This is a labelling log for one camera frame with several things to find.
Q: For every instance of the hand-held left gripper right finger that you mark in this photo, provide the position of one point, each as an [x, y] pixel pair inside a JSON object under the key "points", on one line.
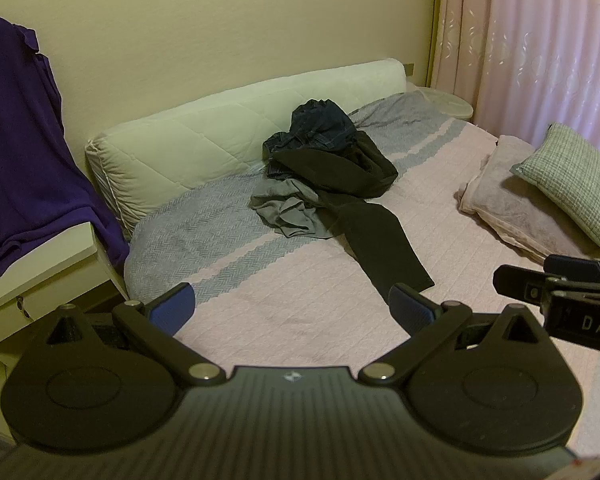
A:
{"points": [[410, 305]]}

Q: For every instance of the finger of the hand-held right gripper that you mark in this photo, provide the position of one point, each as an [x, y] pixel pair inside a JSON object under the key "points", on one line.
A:
{"points": [[522, 285], [580, 265]]}

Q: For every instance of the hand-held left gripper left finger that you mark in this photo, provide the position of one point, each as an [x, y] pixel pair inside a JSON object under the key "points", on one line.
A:
{"points": [[172, 305]]}

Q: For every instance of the blue denim jeans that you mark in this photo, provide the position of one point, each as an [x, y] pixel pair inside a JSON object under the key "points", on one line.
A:
{"points": [[315, 125]]}

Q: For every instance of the black pants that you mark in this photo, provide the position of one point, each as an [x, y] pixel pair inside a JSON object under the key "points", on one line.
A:
{"points": [[375, 230]]}

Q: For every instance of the folded pink blanket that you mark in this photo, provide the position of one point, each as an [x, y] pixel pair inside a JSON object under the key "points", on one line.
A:
{"points": [[500, 200]]}

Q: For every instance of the green checked pillow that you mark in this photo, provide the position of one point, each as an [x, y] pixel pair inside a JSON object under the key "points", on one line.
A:
{"points": [[570, 175]]}

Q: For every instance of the bed with pink cover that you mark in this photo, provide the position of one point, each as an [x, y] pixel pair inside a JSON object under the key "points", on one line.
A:
{"points": [[280, 285]]}

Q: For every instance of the white nightstand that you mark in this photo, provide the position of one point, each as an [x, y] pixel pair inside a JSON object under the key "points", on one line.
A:
{"points": [[40, 260]]}

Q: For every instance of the grey garment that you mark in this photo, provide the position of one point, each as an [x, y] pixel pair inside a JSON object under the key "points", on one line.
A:
{"points": [[285, 205]]}

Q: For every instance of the white quilted headboard cushion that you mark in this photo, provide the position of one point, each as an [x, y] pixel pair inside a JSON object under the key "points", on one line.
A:
{"points": [[180, 130]]}

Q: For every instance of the white round side table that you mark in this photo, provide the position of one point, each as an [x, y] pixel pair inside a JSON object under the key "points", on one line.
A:
{"points": [[450, 102]]}

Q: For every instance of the purple cloth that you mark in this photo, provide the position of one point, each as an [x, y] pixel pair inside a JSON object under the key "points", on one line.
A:
{"points": [[20, 135]]}

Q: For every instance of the wooden headboard corner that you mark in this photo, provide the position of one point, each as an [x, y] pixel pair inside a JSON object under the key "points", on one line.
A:
{"points": [[410, 71]]}

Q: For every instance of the pink curtain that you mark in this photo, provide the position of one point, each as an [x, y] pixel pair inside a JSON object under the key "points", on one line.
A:
{"points": [[530, 35]]}

